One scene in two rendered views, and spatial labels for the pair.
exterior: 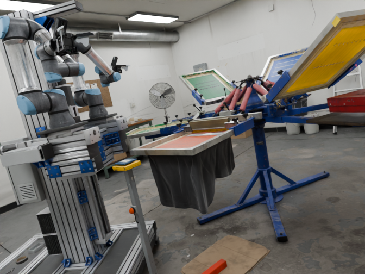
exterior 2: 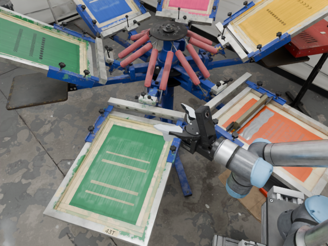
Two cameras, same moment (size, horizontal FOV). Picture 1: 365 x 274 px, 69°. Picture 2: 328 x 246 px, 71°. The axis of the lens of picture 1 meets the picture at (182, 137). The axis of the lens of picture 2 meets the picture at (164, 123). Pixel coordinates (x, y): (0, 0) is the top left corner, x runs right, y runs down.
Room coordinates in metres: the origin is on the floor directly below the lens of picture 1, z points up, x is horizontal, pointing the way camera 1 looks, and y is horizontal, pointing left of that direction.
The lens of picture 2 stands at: (2.69, 0.92, 2.24)
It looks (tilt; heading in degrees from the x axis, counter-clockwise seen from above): 50 degrees down; 274
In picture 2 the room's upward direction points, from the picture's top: straight up
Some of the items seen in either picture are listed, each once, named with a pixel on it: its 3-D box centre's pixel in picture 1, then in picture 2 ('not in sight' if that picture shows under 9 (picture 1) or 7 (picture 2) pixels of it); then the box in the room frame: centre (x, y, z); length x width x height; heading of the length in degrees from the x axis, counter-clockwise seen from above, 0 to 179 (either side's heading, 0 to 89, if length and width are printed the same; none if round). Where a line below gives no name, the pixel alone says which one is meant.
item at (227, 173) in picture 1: (218, 169); not in sight; (1.81, -0.20, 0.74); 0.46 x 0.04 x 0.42; 138
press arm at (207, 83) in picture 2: not in sight; (212, 88); (2.40, -0.46, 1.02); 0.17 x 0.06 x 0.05; 138
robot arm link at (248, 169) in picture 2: (101, 69); (249, 167); (2.47, 0.58, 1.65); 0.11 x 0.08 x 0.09; 145
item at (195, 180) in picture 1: (175, 180); not in sight; (1.77, 0.11, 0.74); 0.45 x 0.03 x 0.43; 48
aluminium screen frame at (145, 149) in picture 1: (194, 137); (275, 133); (1.99, -0.09, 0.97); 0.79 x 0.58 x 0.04; 138
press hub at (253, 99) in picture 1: (259, 138); (167, 90); (2.77, -0.80, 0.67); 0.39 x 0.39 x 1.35
